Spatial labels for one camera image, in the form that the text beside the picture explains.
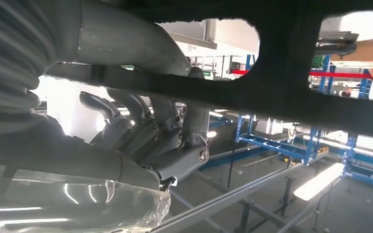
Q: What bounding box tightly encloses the clear plastic film wrap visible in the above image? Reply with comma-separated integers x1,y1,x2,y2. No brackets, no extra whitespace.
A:
0,161,171,233

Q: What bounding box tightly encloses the white ceiling light panel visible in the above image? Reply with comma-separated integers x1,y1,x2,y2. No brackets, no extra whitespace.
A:
293,162,345,202

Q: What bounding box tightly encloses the blue metal shelf rack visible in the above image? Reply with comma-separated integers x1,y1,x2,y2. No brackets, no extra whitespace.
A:
235,114,323,167
340,132,373,193

